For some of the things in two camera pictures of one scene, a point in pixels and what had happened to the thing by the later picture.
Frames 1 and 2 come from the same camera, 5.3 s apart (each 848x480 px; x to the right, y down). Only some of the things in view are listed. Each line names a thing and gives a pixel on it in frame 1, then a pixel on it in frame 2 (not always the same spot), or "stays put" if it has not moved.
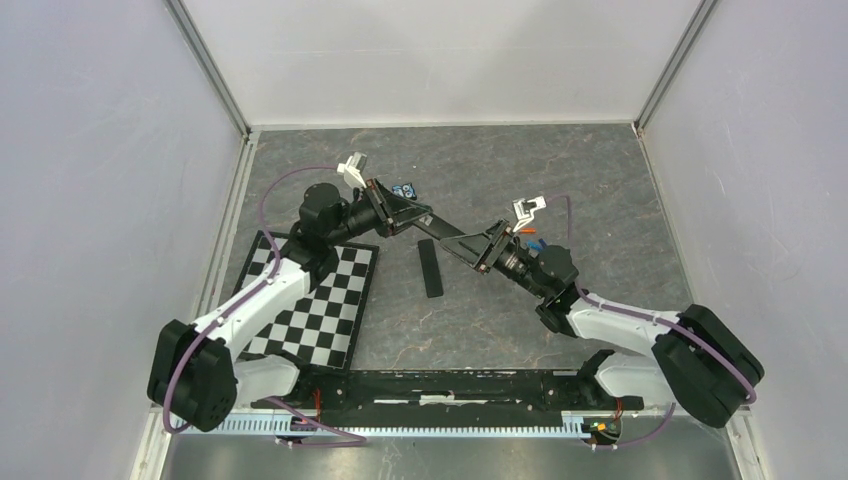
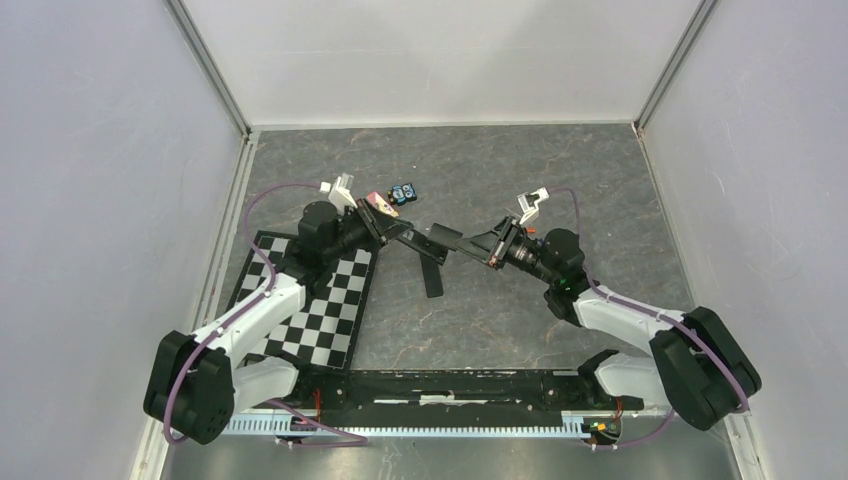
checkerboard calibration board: x=321 y=328 stays put
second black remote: x=430 y=268 stays put
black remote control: x=438 y=226 to x=424 y=245
